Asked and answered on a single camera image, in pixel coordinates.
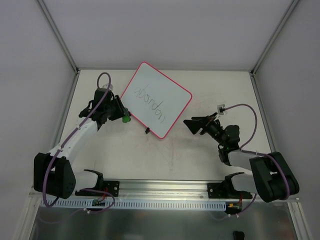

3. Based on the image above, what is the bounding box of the green whiteboard eraser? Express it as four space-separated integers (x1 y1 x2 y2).
122 115 131 123

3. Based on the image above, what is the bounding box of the pink framed whiteboard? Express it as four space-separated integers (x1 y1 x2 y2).
120 62 193 139

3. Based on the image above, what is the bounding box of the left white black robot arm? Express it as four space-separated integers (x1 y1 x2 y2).
33 88 130 199

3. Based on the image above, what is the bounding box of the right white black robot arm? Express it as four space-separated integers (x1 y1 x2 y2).
183 113 300 203

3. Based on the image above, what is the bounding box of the small black object bottom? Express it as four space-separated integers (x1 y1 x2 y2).
233 231 245 240

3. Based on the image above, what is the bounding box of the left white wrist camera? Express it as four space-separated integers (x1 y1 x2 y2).
102 83 113 91

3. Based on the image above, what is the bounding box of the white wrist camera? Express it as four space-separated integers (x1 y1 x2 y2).
217 104 226 116
102 83 113 91

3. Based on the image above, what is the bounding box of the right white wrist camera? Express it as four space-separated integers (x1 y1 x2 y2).
217 104 226 116

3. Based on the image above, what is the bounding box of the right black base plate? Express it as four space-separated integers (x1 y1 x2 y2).
207 182 232 199

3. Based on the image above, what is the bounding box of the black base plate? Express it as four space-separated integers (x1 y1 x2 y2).
207 182 232 199
101 180 120 198

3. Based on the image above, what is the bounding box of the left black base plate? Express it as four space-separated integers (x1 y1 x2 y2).
101 180 120 198

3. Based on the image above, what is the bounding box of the aluminium mounting rail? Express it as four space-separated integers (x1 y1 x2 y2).
66 179 222 201

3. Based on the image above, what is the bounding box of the left aluminium frame post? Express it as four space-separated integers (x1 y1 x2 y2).
35 0 79 74

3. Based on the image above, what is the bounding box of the aluminium frame post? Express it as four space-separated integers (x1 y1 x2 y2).
35 0 79 74
250 0 301 76

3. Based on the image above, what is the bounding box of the white slotted cable duct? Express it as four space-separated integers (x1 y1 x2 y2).
54 198 227 212

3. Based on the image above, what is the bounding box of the right aluminium frame post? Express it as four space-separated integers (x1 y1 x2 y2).
250 0 301 76

